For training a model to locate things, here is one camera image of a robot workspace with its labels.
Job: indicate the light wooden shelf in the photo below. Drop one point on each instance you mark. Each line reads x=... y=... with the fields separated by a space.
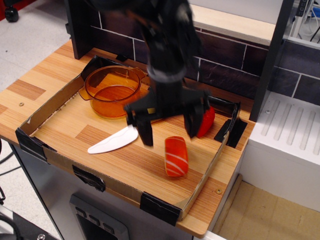
x=226 y=24

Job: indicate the orange transparent plastic pot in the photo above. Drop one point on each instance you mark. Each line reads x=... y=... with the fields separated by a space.
x=109 y=89

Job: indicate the red toy strawberry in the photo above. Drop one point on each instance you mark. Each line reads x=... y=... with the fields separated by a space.
x=207 y=122

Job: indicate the salmon sushi toy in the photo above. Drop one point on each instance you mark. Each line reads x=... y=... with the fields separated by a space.
x=176 y=159

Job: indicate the dark grey post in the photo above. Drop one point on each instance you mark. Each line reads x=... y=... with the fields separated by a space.
x=80 y=16
x=274 y=47

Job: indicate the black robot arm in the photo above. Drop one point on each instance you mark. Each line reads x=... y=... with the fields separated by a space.
x=169 y=33

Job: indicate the black caster wheel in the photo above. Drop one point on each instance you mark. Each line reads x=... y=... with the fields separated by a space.
x=11 y=14

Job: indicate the dark grey right post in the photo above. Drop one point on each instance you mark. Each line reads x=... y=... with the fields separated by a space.
x=274 y=47

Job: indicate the grey oven control panel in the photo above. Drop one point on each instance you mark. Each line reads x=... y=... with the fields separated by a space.
x=95 y=224

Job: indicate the white ridged sink drainboard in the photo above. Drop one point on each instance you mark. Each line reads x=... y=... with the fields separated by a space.
x=282 y=155

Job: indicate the yellow handled white toy knife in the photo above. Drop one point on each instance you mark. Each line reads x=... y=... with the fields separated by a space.
x=116 y=141

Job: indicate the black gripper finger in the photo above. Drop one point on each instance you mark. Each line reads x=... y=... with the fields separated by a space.
x=145 y=131
x=193 y=116

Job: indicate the dark grey left post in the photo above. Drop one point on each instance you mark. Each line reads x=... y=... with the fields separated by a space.
x=80 y=16

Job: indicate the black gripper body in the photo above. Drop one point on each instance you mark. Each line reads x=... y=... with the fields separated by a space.
x=164 y=100

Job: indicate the cardboard fence with black tape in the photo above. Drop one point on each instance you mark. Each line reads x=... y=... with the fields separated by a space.
x=62 y=129

